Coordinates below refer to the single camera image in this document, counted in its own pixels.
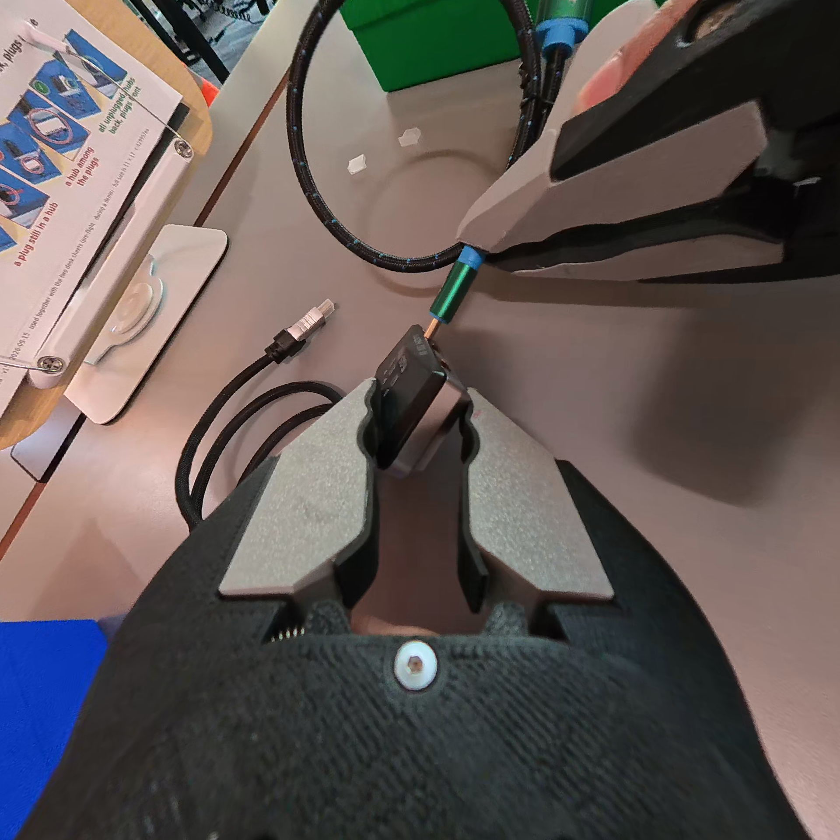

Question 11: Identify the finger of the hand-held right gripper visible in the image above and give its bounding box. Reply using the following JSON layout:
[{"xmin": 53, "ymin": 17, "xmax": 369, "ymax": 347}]
[
  {"xmin": 457, "ymin": 0, "xmax": 770, "ymax": 255},
  {"xmin": 491, "ymin": 205, "xmax": 785, "ymax": 281}
]

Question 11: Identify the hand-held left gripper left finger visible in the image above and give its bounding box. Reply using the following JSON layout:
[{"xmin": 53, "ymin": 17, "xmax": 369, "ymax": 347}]
[{"xmin": 218, "ymin": 379, "xmax": 382, "ymax": 611}]

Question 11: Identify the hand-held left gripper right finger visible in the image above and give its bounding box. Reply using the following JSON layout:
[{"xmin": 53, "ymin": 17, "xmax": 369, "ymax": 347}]
[{"xmin": 457, "ymin": 387, "xmax": 616, "ymax": 614}]

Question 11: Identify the braided cable with green plugs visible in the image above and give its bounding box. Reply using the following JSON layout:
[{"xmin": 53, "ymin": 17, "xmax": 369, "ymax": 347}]
[{"xmin": 284, "ymin": 0, "xmax": 595, "ymax": 327}]

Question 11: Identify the silver hub with black cable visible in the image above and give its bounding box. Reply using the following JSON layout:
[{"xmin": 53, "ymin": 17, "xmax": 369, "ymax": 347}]
[{"xmin": 176, "ymin": 298, "xmax": 470, "ymax": 534}]

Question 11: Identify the blue plastic bin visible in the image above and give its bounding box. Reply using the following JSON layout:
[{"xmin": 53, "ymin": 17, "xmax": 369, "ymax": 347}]
[{"xmin": 0, "ymin": 619, "xmax": 110, "ymax": 840}]

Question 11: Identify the person's right hand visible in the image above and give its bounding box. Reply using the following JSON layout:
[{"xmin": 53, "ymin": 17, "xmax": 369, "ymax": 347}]
[{"xmin": 581, "ymin": 0, "xmax": 700, "ymax": 110}]

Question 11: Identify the green plastic bin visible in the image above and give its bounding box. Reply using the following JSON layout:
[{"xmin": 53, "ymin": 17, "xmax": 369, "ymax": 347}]
[{"xmin": 338, "ymin": 0, "xmax": 647, "ymax": 93}]

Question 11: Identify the white tablet stand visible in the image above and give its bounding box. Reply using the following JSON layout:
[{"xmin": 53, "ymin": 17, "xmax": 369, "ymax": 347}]
[{"xmin": 10, "ymin": 141, "xmax": 229, "ymax": 483}]

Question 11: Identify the instruction sheet on stand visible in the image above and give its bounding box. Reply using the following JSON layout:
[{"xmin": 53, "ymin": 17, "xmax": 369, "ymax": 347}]
[{"xmin": 0, "ymin": 0, "xmax": 215, "ymax": 454}]

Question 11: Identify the printed instruction sheet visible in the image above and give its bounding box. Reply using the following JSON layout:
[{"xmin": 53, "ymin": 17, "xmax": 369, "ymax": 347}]
[{"xmin": 0, "ymin": 0, "xmax": 185, "ymax": 416}]

